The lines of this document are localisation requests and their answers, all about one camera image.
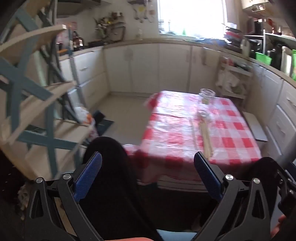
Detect person's right leg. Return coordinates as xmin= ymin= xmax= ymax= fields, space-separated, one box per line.
xmin=244 ymin=157 xmax=285 ymax=186

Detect bright kitchen window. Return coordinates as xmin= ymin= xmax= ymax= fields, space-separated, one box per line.
xmin=157 ymin=0 xmax=228 ymax=36

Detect brown glass bottle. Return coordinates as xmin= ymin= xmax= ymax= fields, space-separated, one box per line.
xmin=72 ymin=31 xmax=84 ymax=49

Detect white wooden bench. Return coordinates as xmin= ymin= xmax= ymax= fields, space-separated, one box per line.
xmin=242 ymin=111 xmax=269 ymax=142

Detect bundle of wooden chopsticks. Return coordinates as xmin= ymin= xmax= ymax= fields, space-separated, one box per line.
xmin=199 ymin=119 xmax=214 ymax=161

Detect cream kitchen base cabinets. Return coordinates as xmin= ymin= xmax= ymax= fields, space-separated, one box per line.
xmin=58 ymin=39 xmax=296 ymax=160

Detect black coffee machine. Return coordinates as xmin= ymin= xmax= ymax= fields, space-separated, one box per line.
xmin=267 ymin=44 xmax=283 ymax=70

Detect white plastic bag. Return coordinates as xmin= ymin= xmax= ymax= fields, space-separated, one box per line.
xmin=217 ymin=70 xmax=241 ymax=91

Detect person's left leg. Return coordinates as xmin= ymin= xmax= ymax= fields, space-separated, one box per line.
xmin=81 ymin=137 xmax=162 ymax=241

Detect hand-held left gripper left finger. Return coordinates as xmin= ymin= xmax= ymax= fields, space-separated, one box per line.
xmin=23 ymin=152 xmax=103 ymax=241

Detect white trolley cart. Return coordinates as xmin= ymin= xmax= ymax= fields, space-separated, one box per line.
xmin=216 ymin=57 xmax=253 ymax=100

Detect person's right hand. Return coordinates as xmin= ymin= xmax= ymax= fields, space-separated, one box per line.
xmin=270 ymin=214 xmax=288 ymax=241

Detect wooden rack with blue frame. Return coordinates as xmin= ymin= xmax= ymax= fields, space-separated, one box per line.
xmin=0 ymin=0 xmax=97 ymax=179

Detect red checkered tablecloth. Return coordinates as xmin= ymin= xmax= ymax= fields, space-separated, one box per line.
xmin=124 ymin=90 xmax=263 ymax=186

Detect green plastic basket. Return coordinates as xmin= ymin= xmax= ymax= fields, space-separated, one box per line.
xmin=255 ymin=52 xmax=273 ymax=66

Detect plastic bag with oranges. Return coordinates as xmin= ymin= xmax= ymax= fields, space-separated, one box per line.
xmin=74 ymin=107 xmax=96 ymax=131

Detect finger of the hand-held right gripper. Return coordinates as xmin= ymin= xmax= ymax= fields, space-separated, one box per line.
xmin=276 ymin=167 xmax=296 ymax=218

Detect person's leg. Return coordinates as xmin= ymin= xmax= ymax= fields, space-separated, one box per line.
xmin=244 ymin=157 xmax=285 ymax=186
xmin=81 ymin=137 xmax=162 ymax=241

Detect clear glass jar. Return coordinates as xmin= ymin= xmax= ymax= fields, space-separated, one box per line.
xmin=198 ymin=88 xmax=216 ymax=119

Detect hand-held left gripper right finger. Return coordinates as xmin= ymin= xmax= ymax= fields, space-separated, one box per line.
xmin=194 ymin=152 xmax=272 ymax=241

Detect dried plant arrangement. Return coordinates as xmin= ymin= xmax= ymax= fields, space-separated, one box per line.
xmin=95 ymin=17 xmax=126 ymax=42

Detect dark floor mat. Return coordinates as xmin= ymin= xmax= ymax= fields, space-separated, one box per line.
xmin=92 ymin=111 xmax=115 ymax=137

